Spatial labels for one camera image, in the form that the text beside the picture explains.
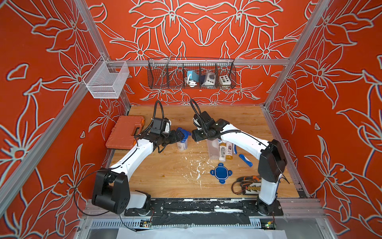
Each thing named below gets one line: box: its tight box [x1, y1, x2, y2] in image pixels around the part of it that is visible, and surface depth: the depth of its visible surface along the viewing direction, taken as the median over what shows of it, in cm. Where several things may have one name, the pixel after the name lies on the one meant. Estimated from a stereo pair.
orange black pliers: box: [236, 175, 262, 184], surface depth 83 cm
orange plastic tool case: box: [105, 115, 146, 150], surface depth 102 cm
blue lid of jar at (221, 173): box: [209, 162, 233, 185], surface depth 86 cm
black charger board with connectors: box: [241, 181, 262, 195], surface depth 79 cm
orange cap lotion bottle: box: [225, 141, 234, 160], surface depth 92 cm
